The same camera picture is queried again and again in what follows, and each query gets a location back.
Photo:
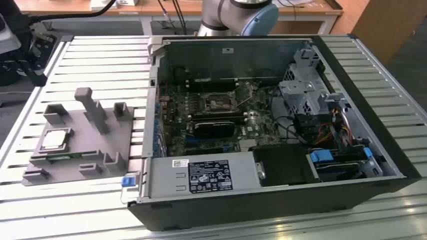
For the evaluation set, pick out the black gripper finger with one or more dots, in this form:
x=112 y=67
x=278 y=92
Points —
x=10 y=70
x=41 y=57

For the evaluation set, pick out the silver square CPU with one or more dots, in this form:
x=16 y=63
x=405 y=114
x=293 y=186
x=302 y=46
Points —
x=56 y=139

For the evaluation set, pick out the CPU socket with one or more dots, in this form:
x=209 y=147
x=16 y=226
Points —
x=220 y=103

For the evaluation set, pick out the black expansion slot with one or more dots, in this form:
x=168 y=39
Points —
x=202 y=150

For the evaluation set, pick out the white box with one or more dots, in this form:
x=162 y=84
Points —
x=100 y=4

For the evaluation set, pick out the wooden desk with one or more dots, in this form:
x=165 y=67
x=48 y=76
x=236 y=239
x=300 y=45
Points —
x=140 y=10

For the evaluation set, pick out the grey parts rack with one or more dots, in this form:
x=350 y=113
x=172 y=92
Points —
x=82 y=140

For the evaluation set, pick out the green RAM stick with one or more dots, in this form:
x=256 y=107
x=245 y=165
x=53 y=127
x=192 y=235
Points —
x=74 y=155

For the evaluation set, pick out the small white case sticker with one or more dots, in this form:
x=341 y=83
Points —
x=226 y=50

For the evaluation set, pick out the blue case latch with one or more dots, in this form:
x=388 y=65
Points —
x=128 y=182

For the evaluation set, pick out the white barcode sticker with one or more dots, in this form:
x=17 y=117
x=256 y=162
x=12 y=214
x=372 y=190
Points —
x=180 y=163

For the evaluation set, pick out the grey power supply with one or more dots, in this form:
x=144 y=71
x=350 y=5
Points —
x=166 y=175

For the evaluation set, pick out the metal locking lever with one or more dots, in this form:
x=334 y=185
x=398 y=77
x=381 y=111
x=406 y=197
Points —
x=246 y=98

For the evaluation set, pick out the black rating label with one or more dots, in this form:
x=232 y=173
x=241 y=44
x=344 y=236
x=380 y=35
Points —
x=209 y=177

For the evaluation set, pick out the small silver heatsink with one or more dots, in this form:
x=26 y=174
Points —
x=248 y=145

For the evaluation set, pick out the green motherboard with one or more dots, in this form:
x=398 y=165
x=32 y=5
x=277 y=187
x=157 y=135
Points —
x=262 y=125

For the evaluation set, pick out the silver drive cage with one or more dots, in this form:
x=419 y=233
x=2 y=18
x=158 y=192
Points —
x=300 y=95

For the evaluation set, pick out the white papers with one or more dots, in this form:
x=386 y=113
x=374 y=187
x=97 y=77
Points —
x=296 y=2

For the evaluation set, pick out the black open PC case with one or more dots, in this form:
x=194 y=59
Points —
x=233 y=215

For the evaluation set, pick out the hard disk in blue carrier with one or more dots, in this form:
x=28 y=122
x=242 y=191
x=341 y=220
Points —
x=320 y=156

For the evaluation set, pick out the wooden cabinet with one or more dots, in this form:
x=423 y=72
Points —
x=382 y=30

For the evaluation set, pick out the blue plastic clip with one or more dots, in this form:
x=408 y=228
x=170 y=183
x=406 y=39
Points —
x=366 y=153

